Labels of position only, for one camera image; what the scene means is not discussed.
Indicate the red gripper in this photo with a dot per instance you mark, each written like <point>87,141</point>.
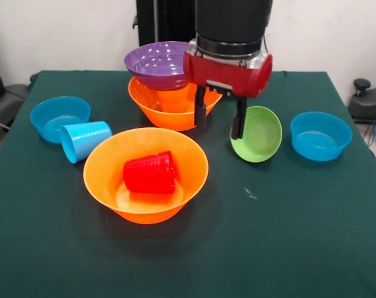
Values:
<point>225,76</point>

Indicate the orange cup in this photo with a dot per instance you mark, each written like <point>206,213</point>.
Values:
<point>174,101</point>

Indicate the large orange bowl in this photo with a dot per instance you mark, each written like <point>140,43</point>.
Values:
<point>101,174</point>
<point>172,119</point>

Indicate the small green bowl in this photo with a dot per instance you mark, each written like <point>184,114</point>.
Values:
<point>262,136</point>

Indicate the purple bowl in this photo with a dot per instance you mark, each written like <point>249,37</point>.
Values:
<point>154,65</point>

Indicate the red cup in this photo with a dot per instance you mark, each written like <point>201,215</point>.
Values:
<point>149,174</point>

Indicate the blue cup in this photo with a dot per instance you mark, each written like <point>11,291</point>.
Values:
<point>82,141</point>

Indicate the blue bowl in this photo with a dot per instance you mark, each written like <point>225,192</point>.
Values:
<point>57,115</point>
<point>321,139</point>

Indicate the dark green table cloth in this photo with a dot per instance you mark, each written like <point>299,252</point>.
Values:
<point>188,254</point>

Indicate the black pedestal foot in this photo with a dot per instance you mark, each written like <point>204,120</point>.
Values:
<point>369,102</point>
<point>8,102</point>

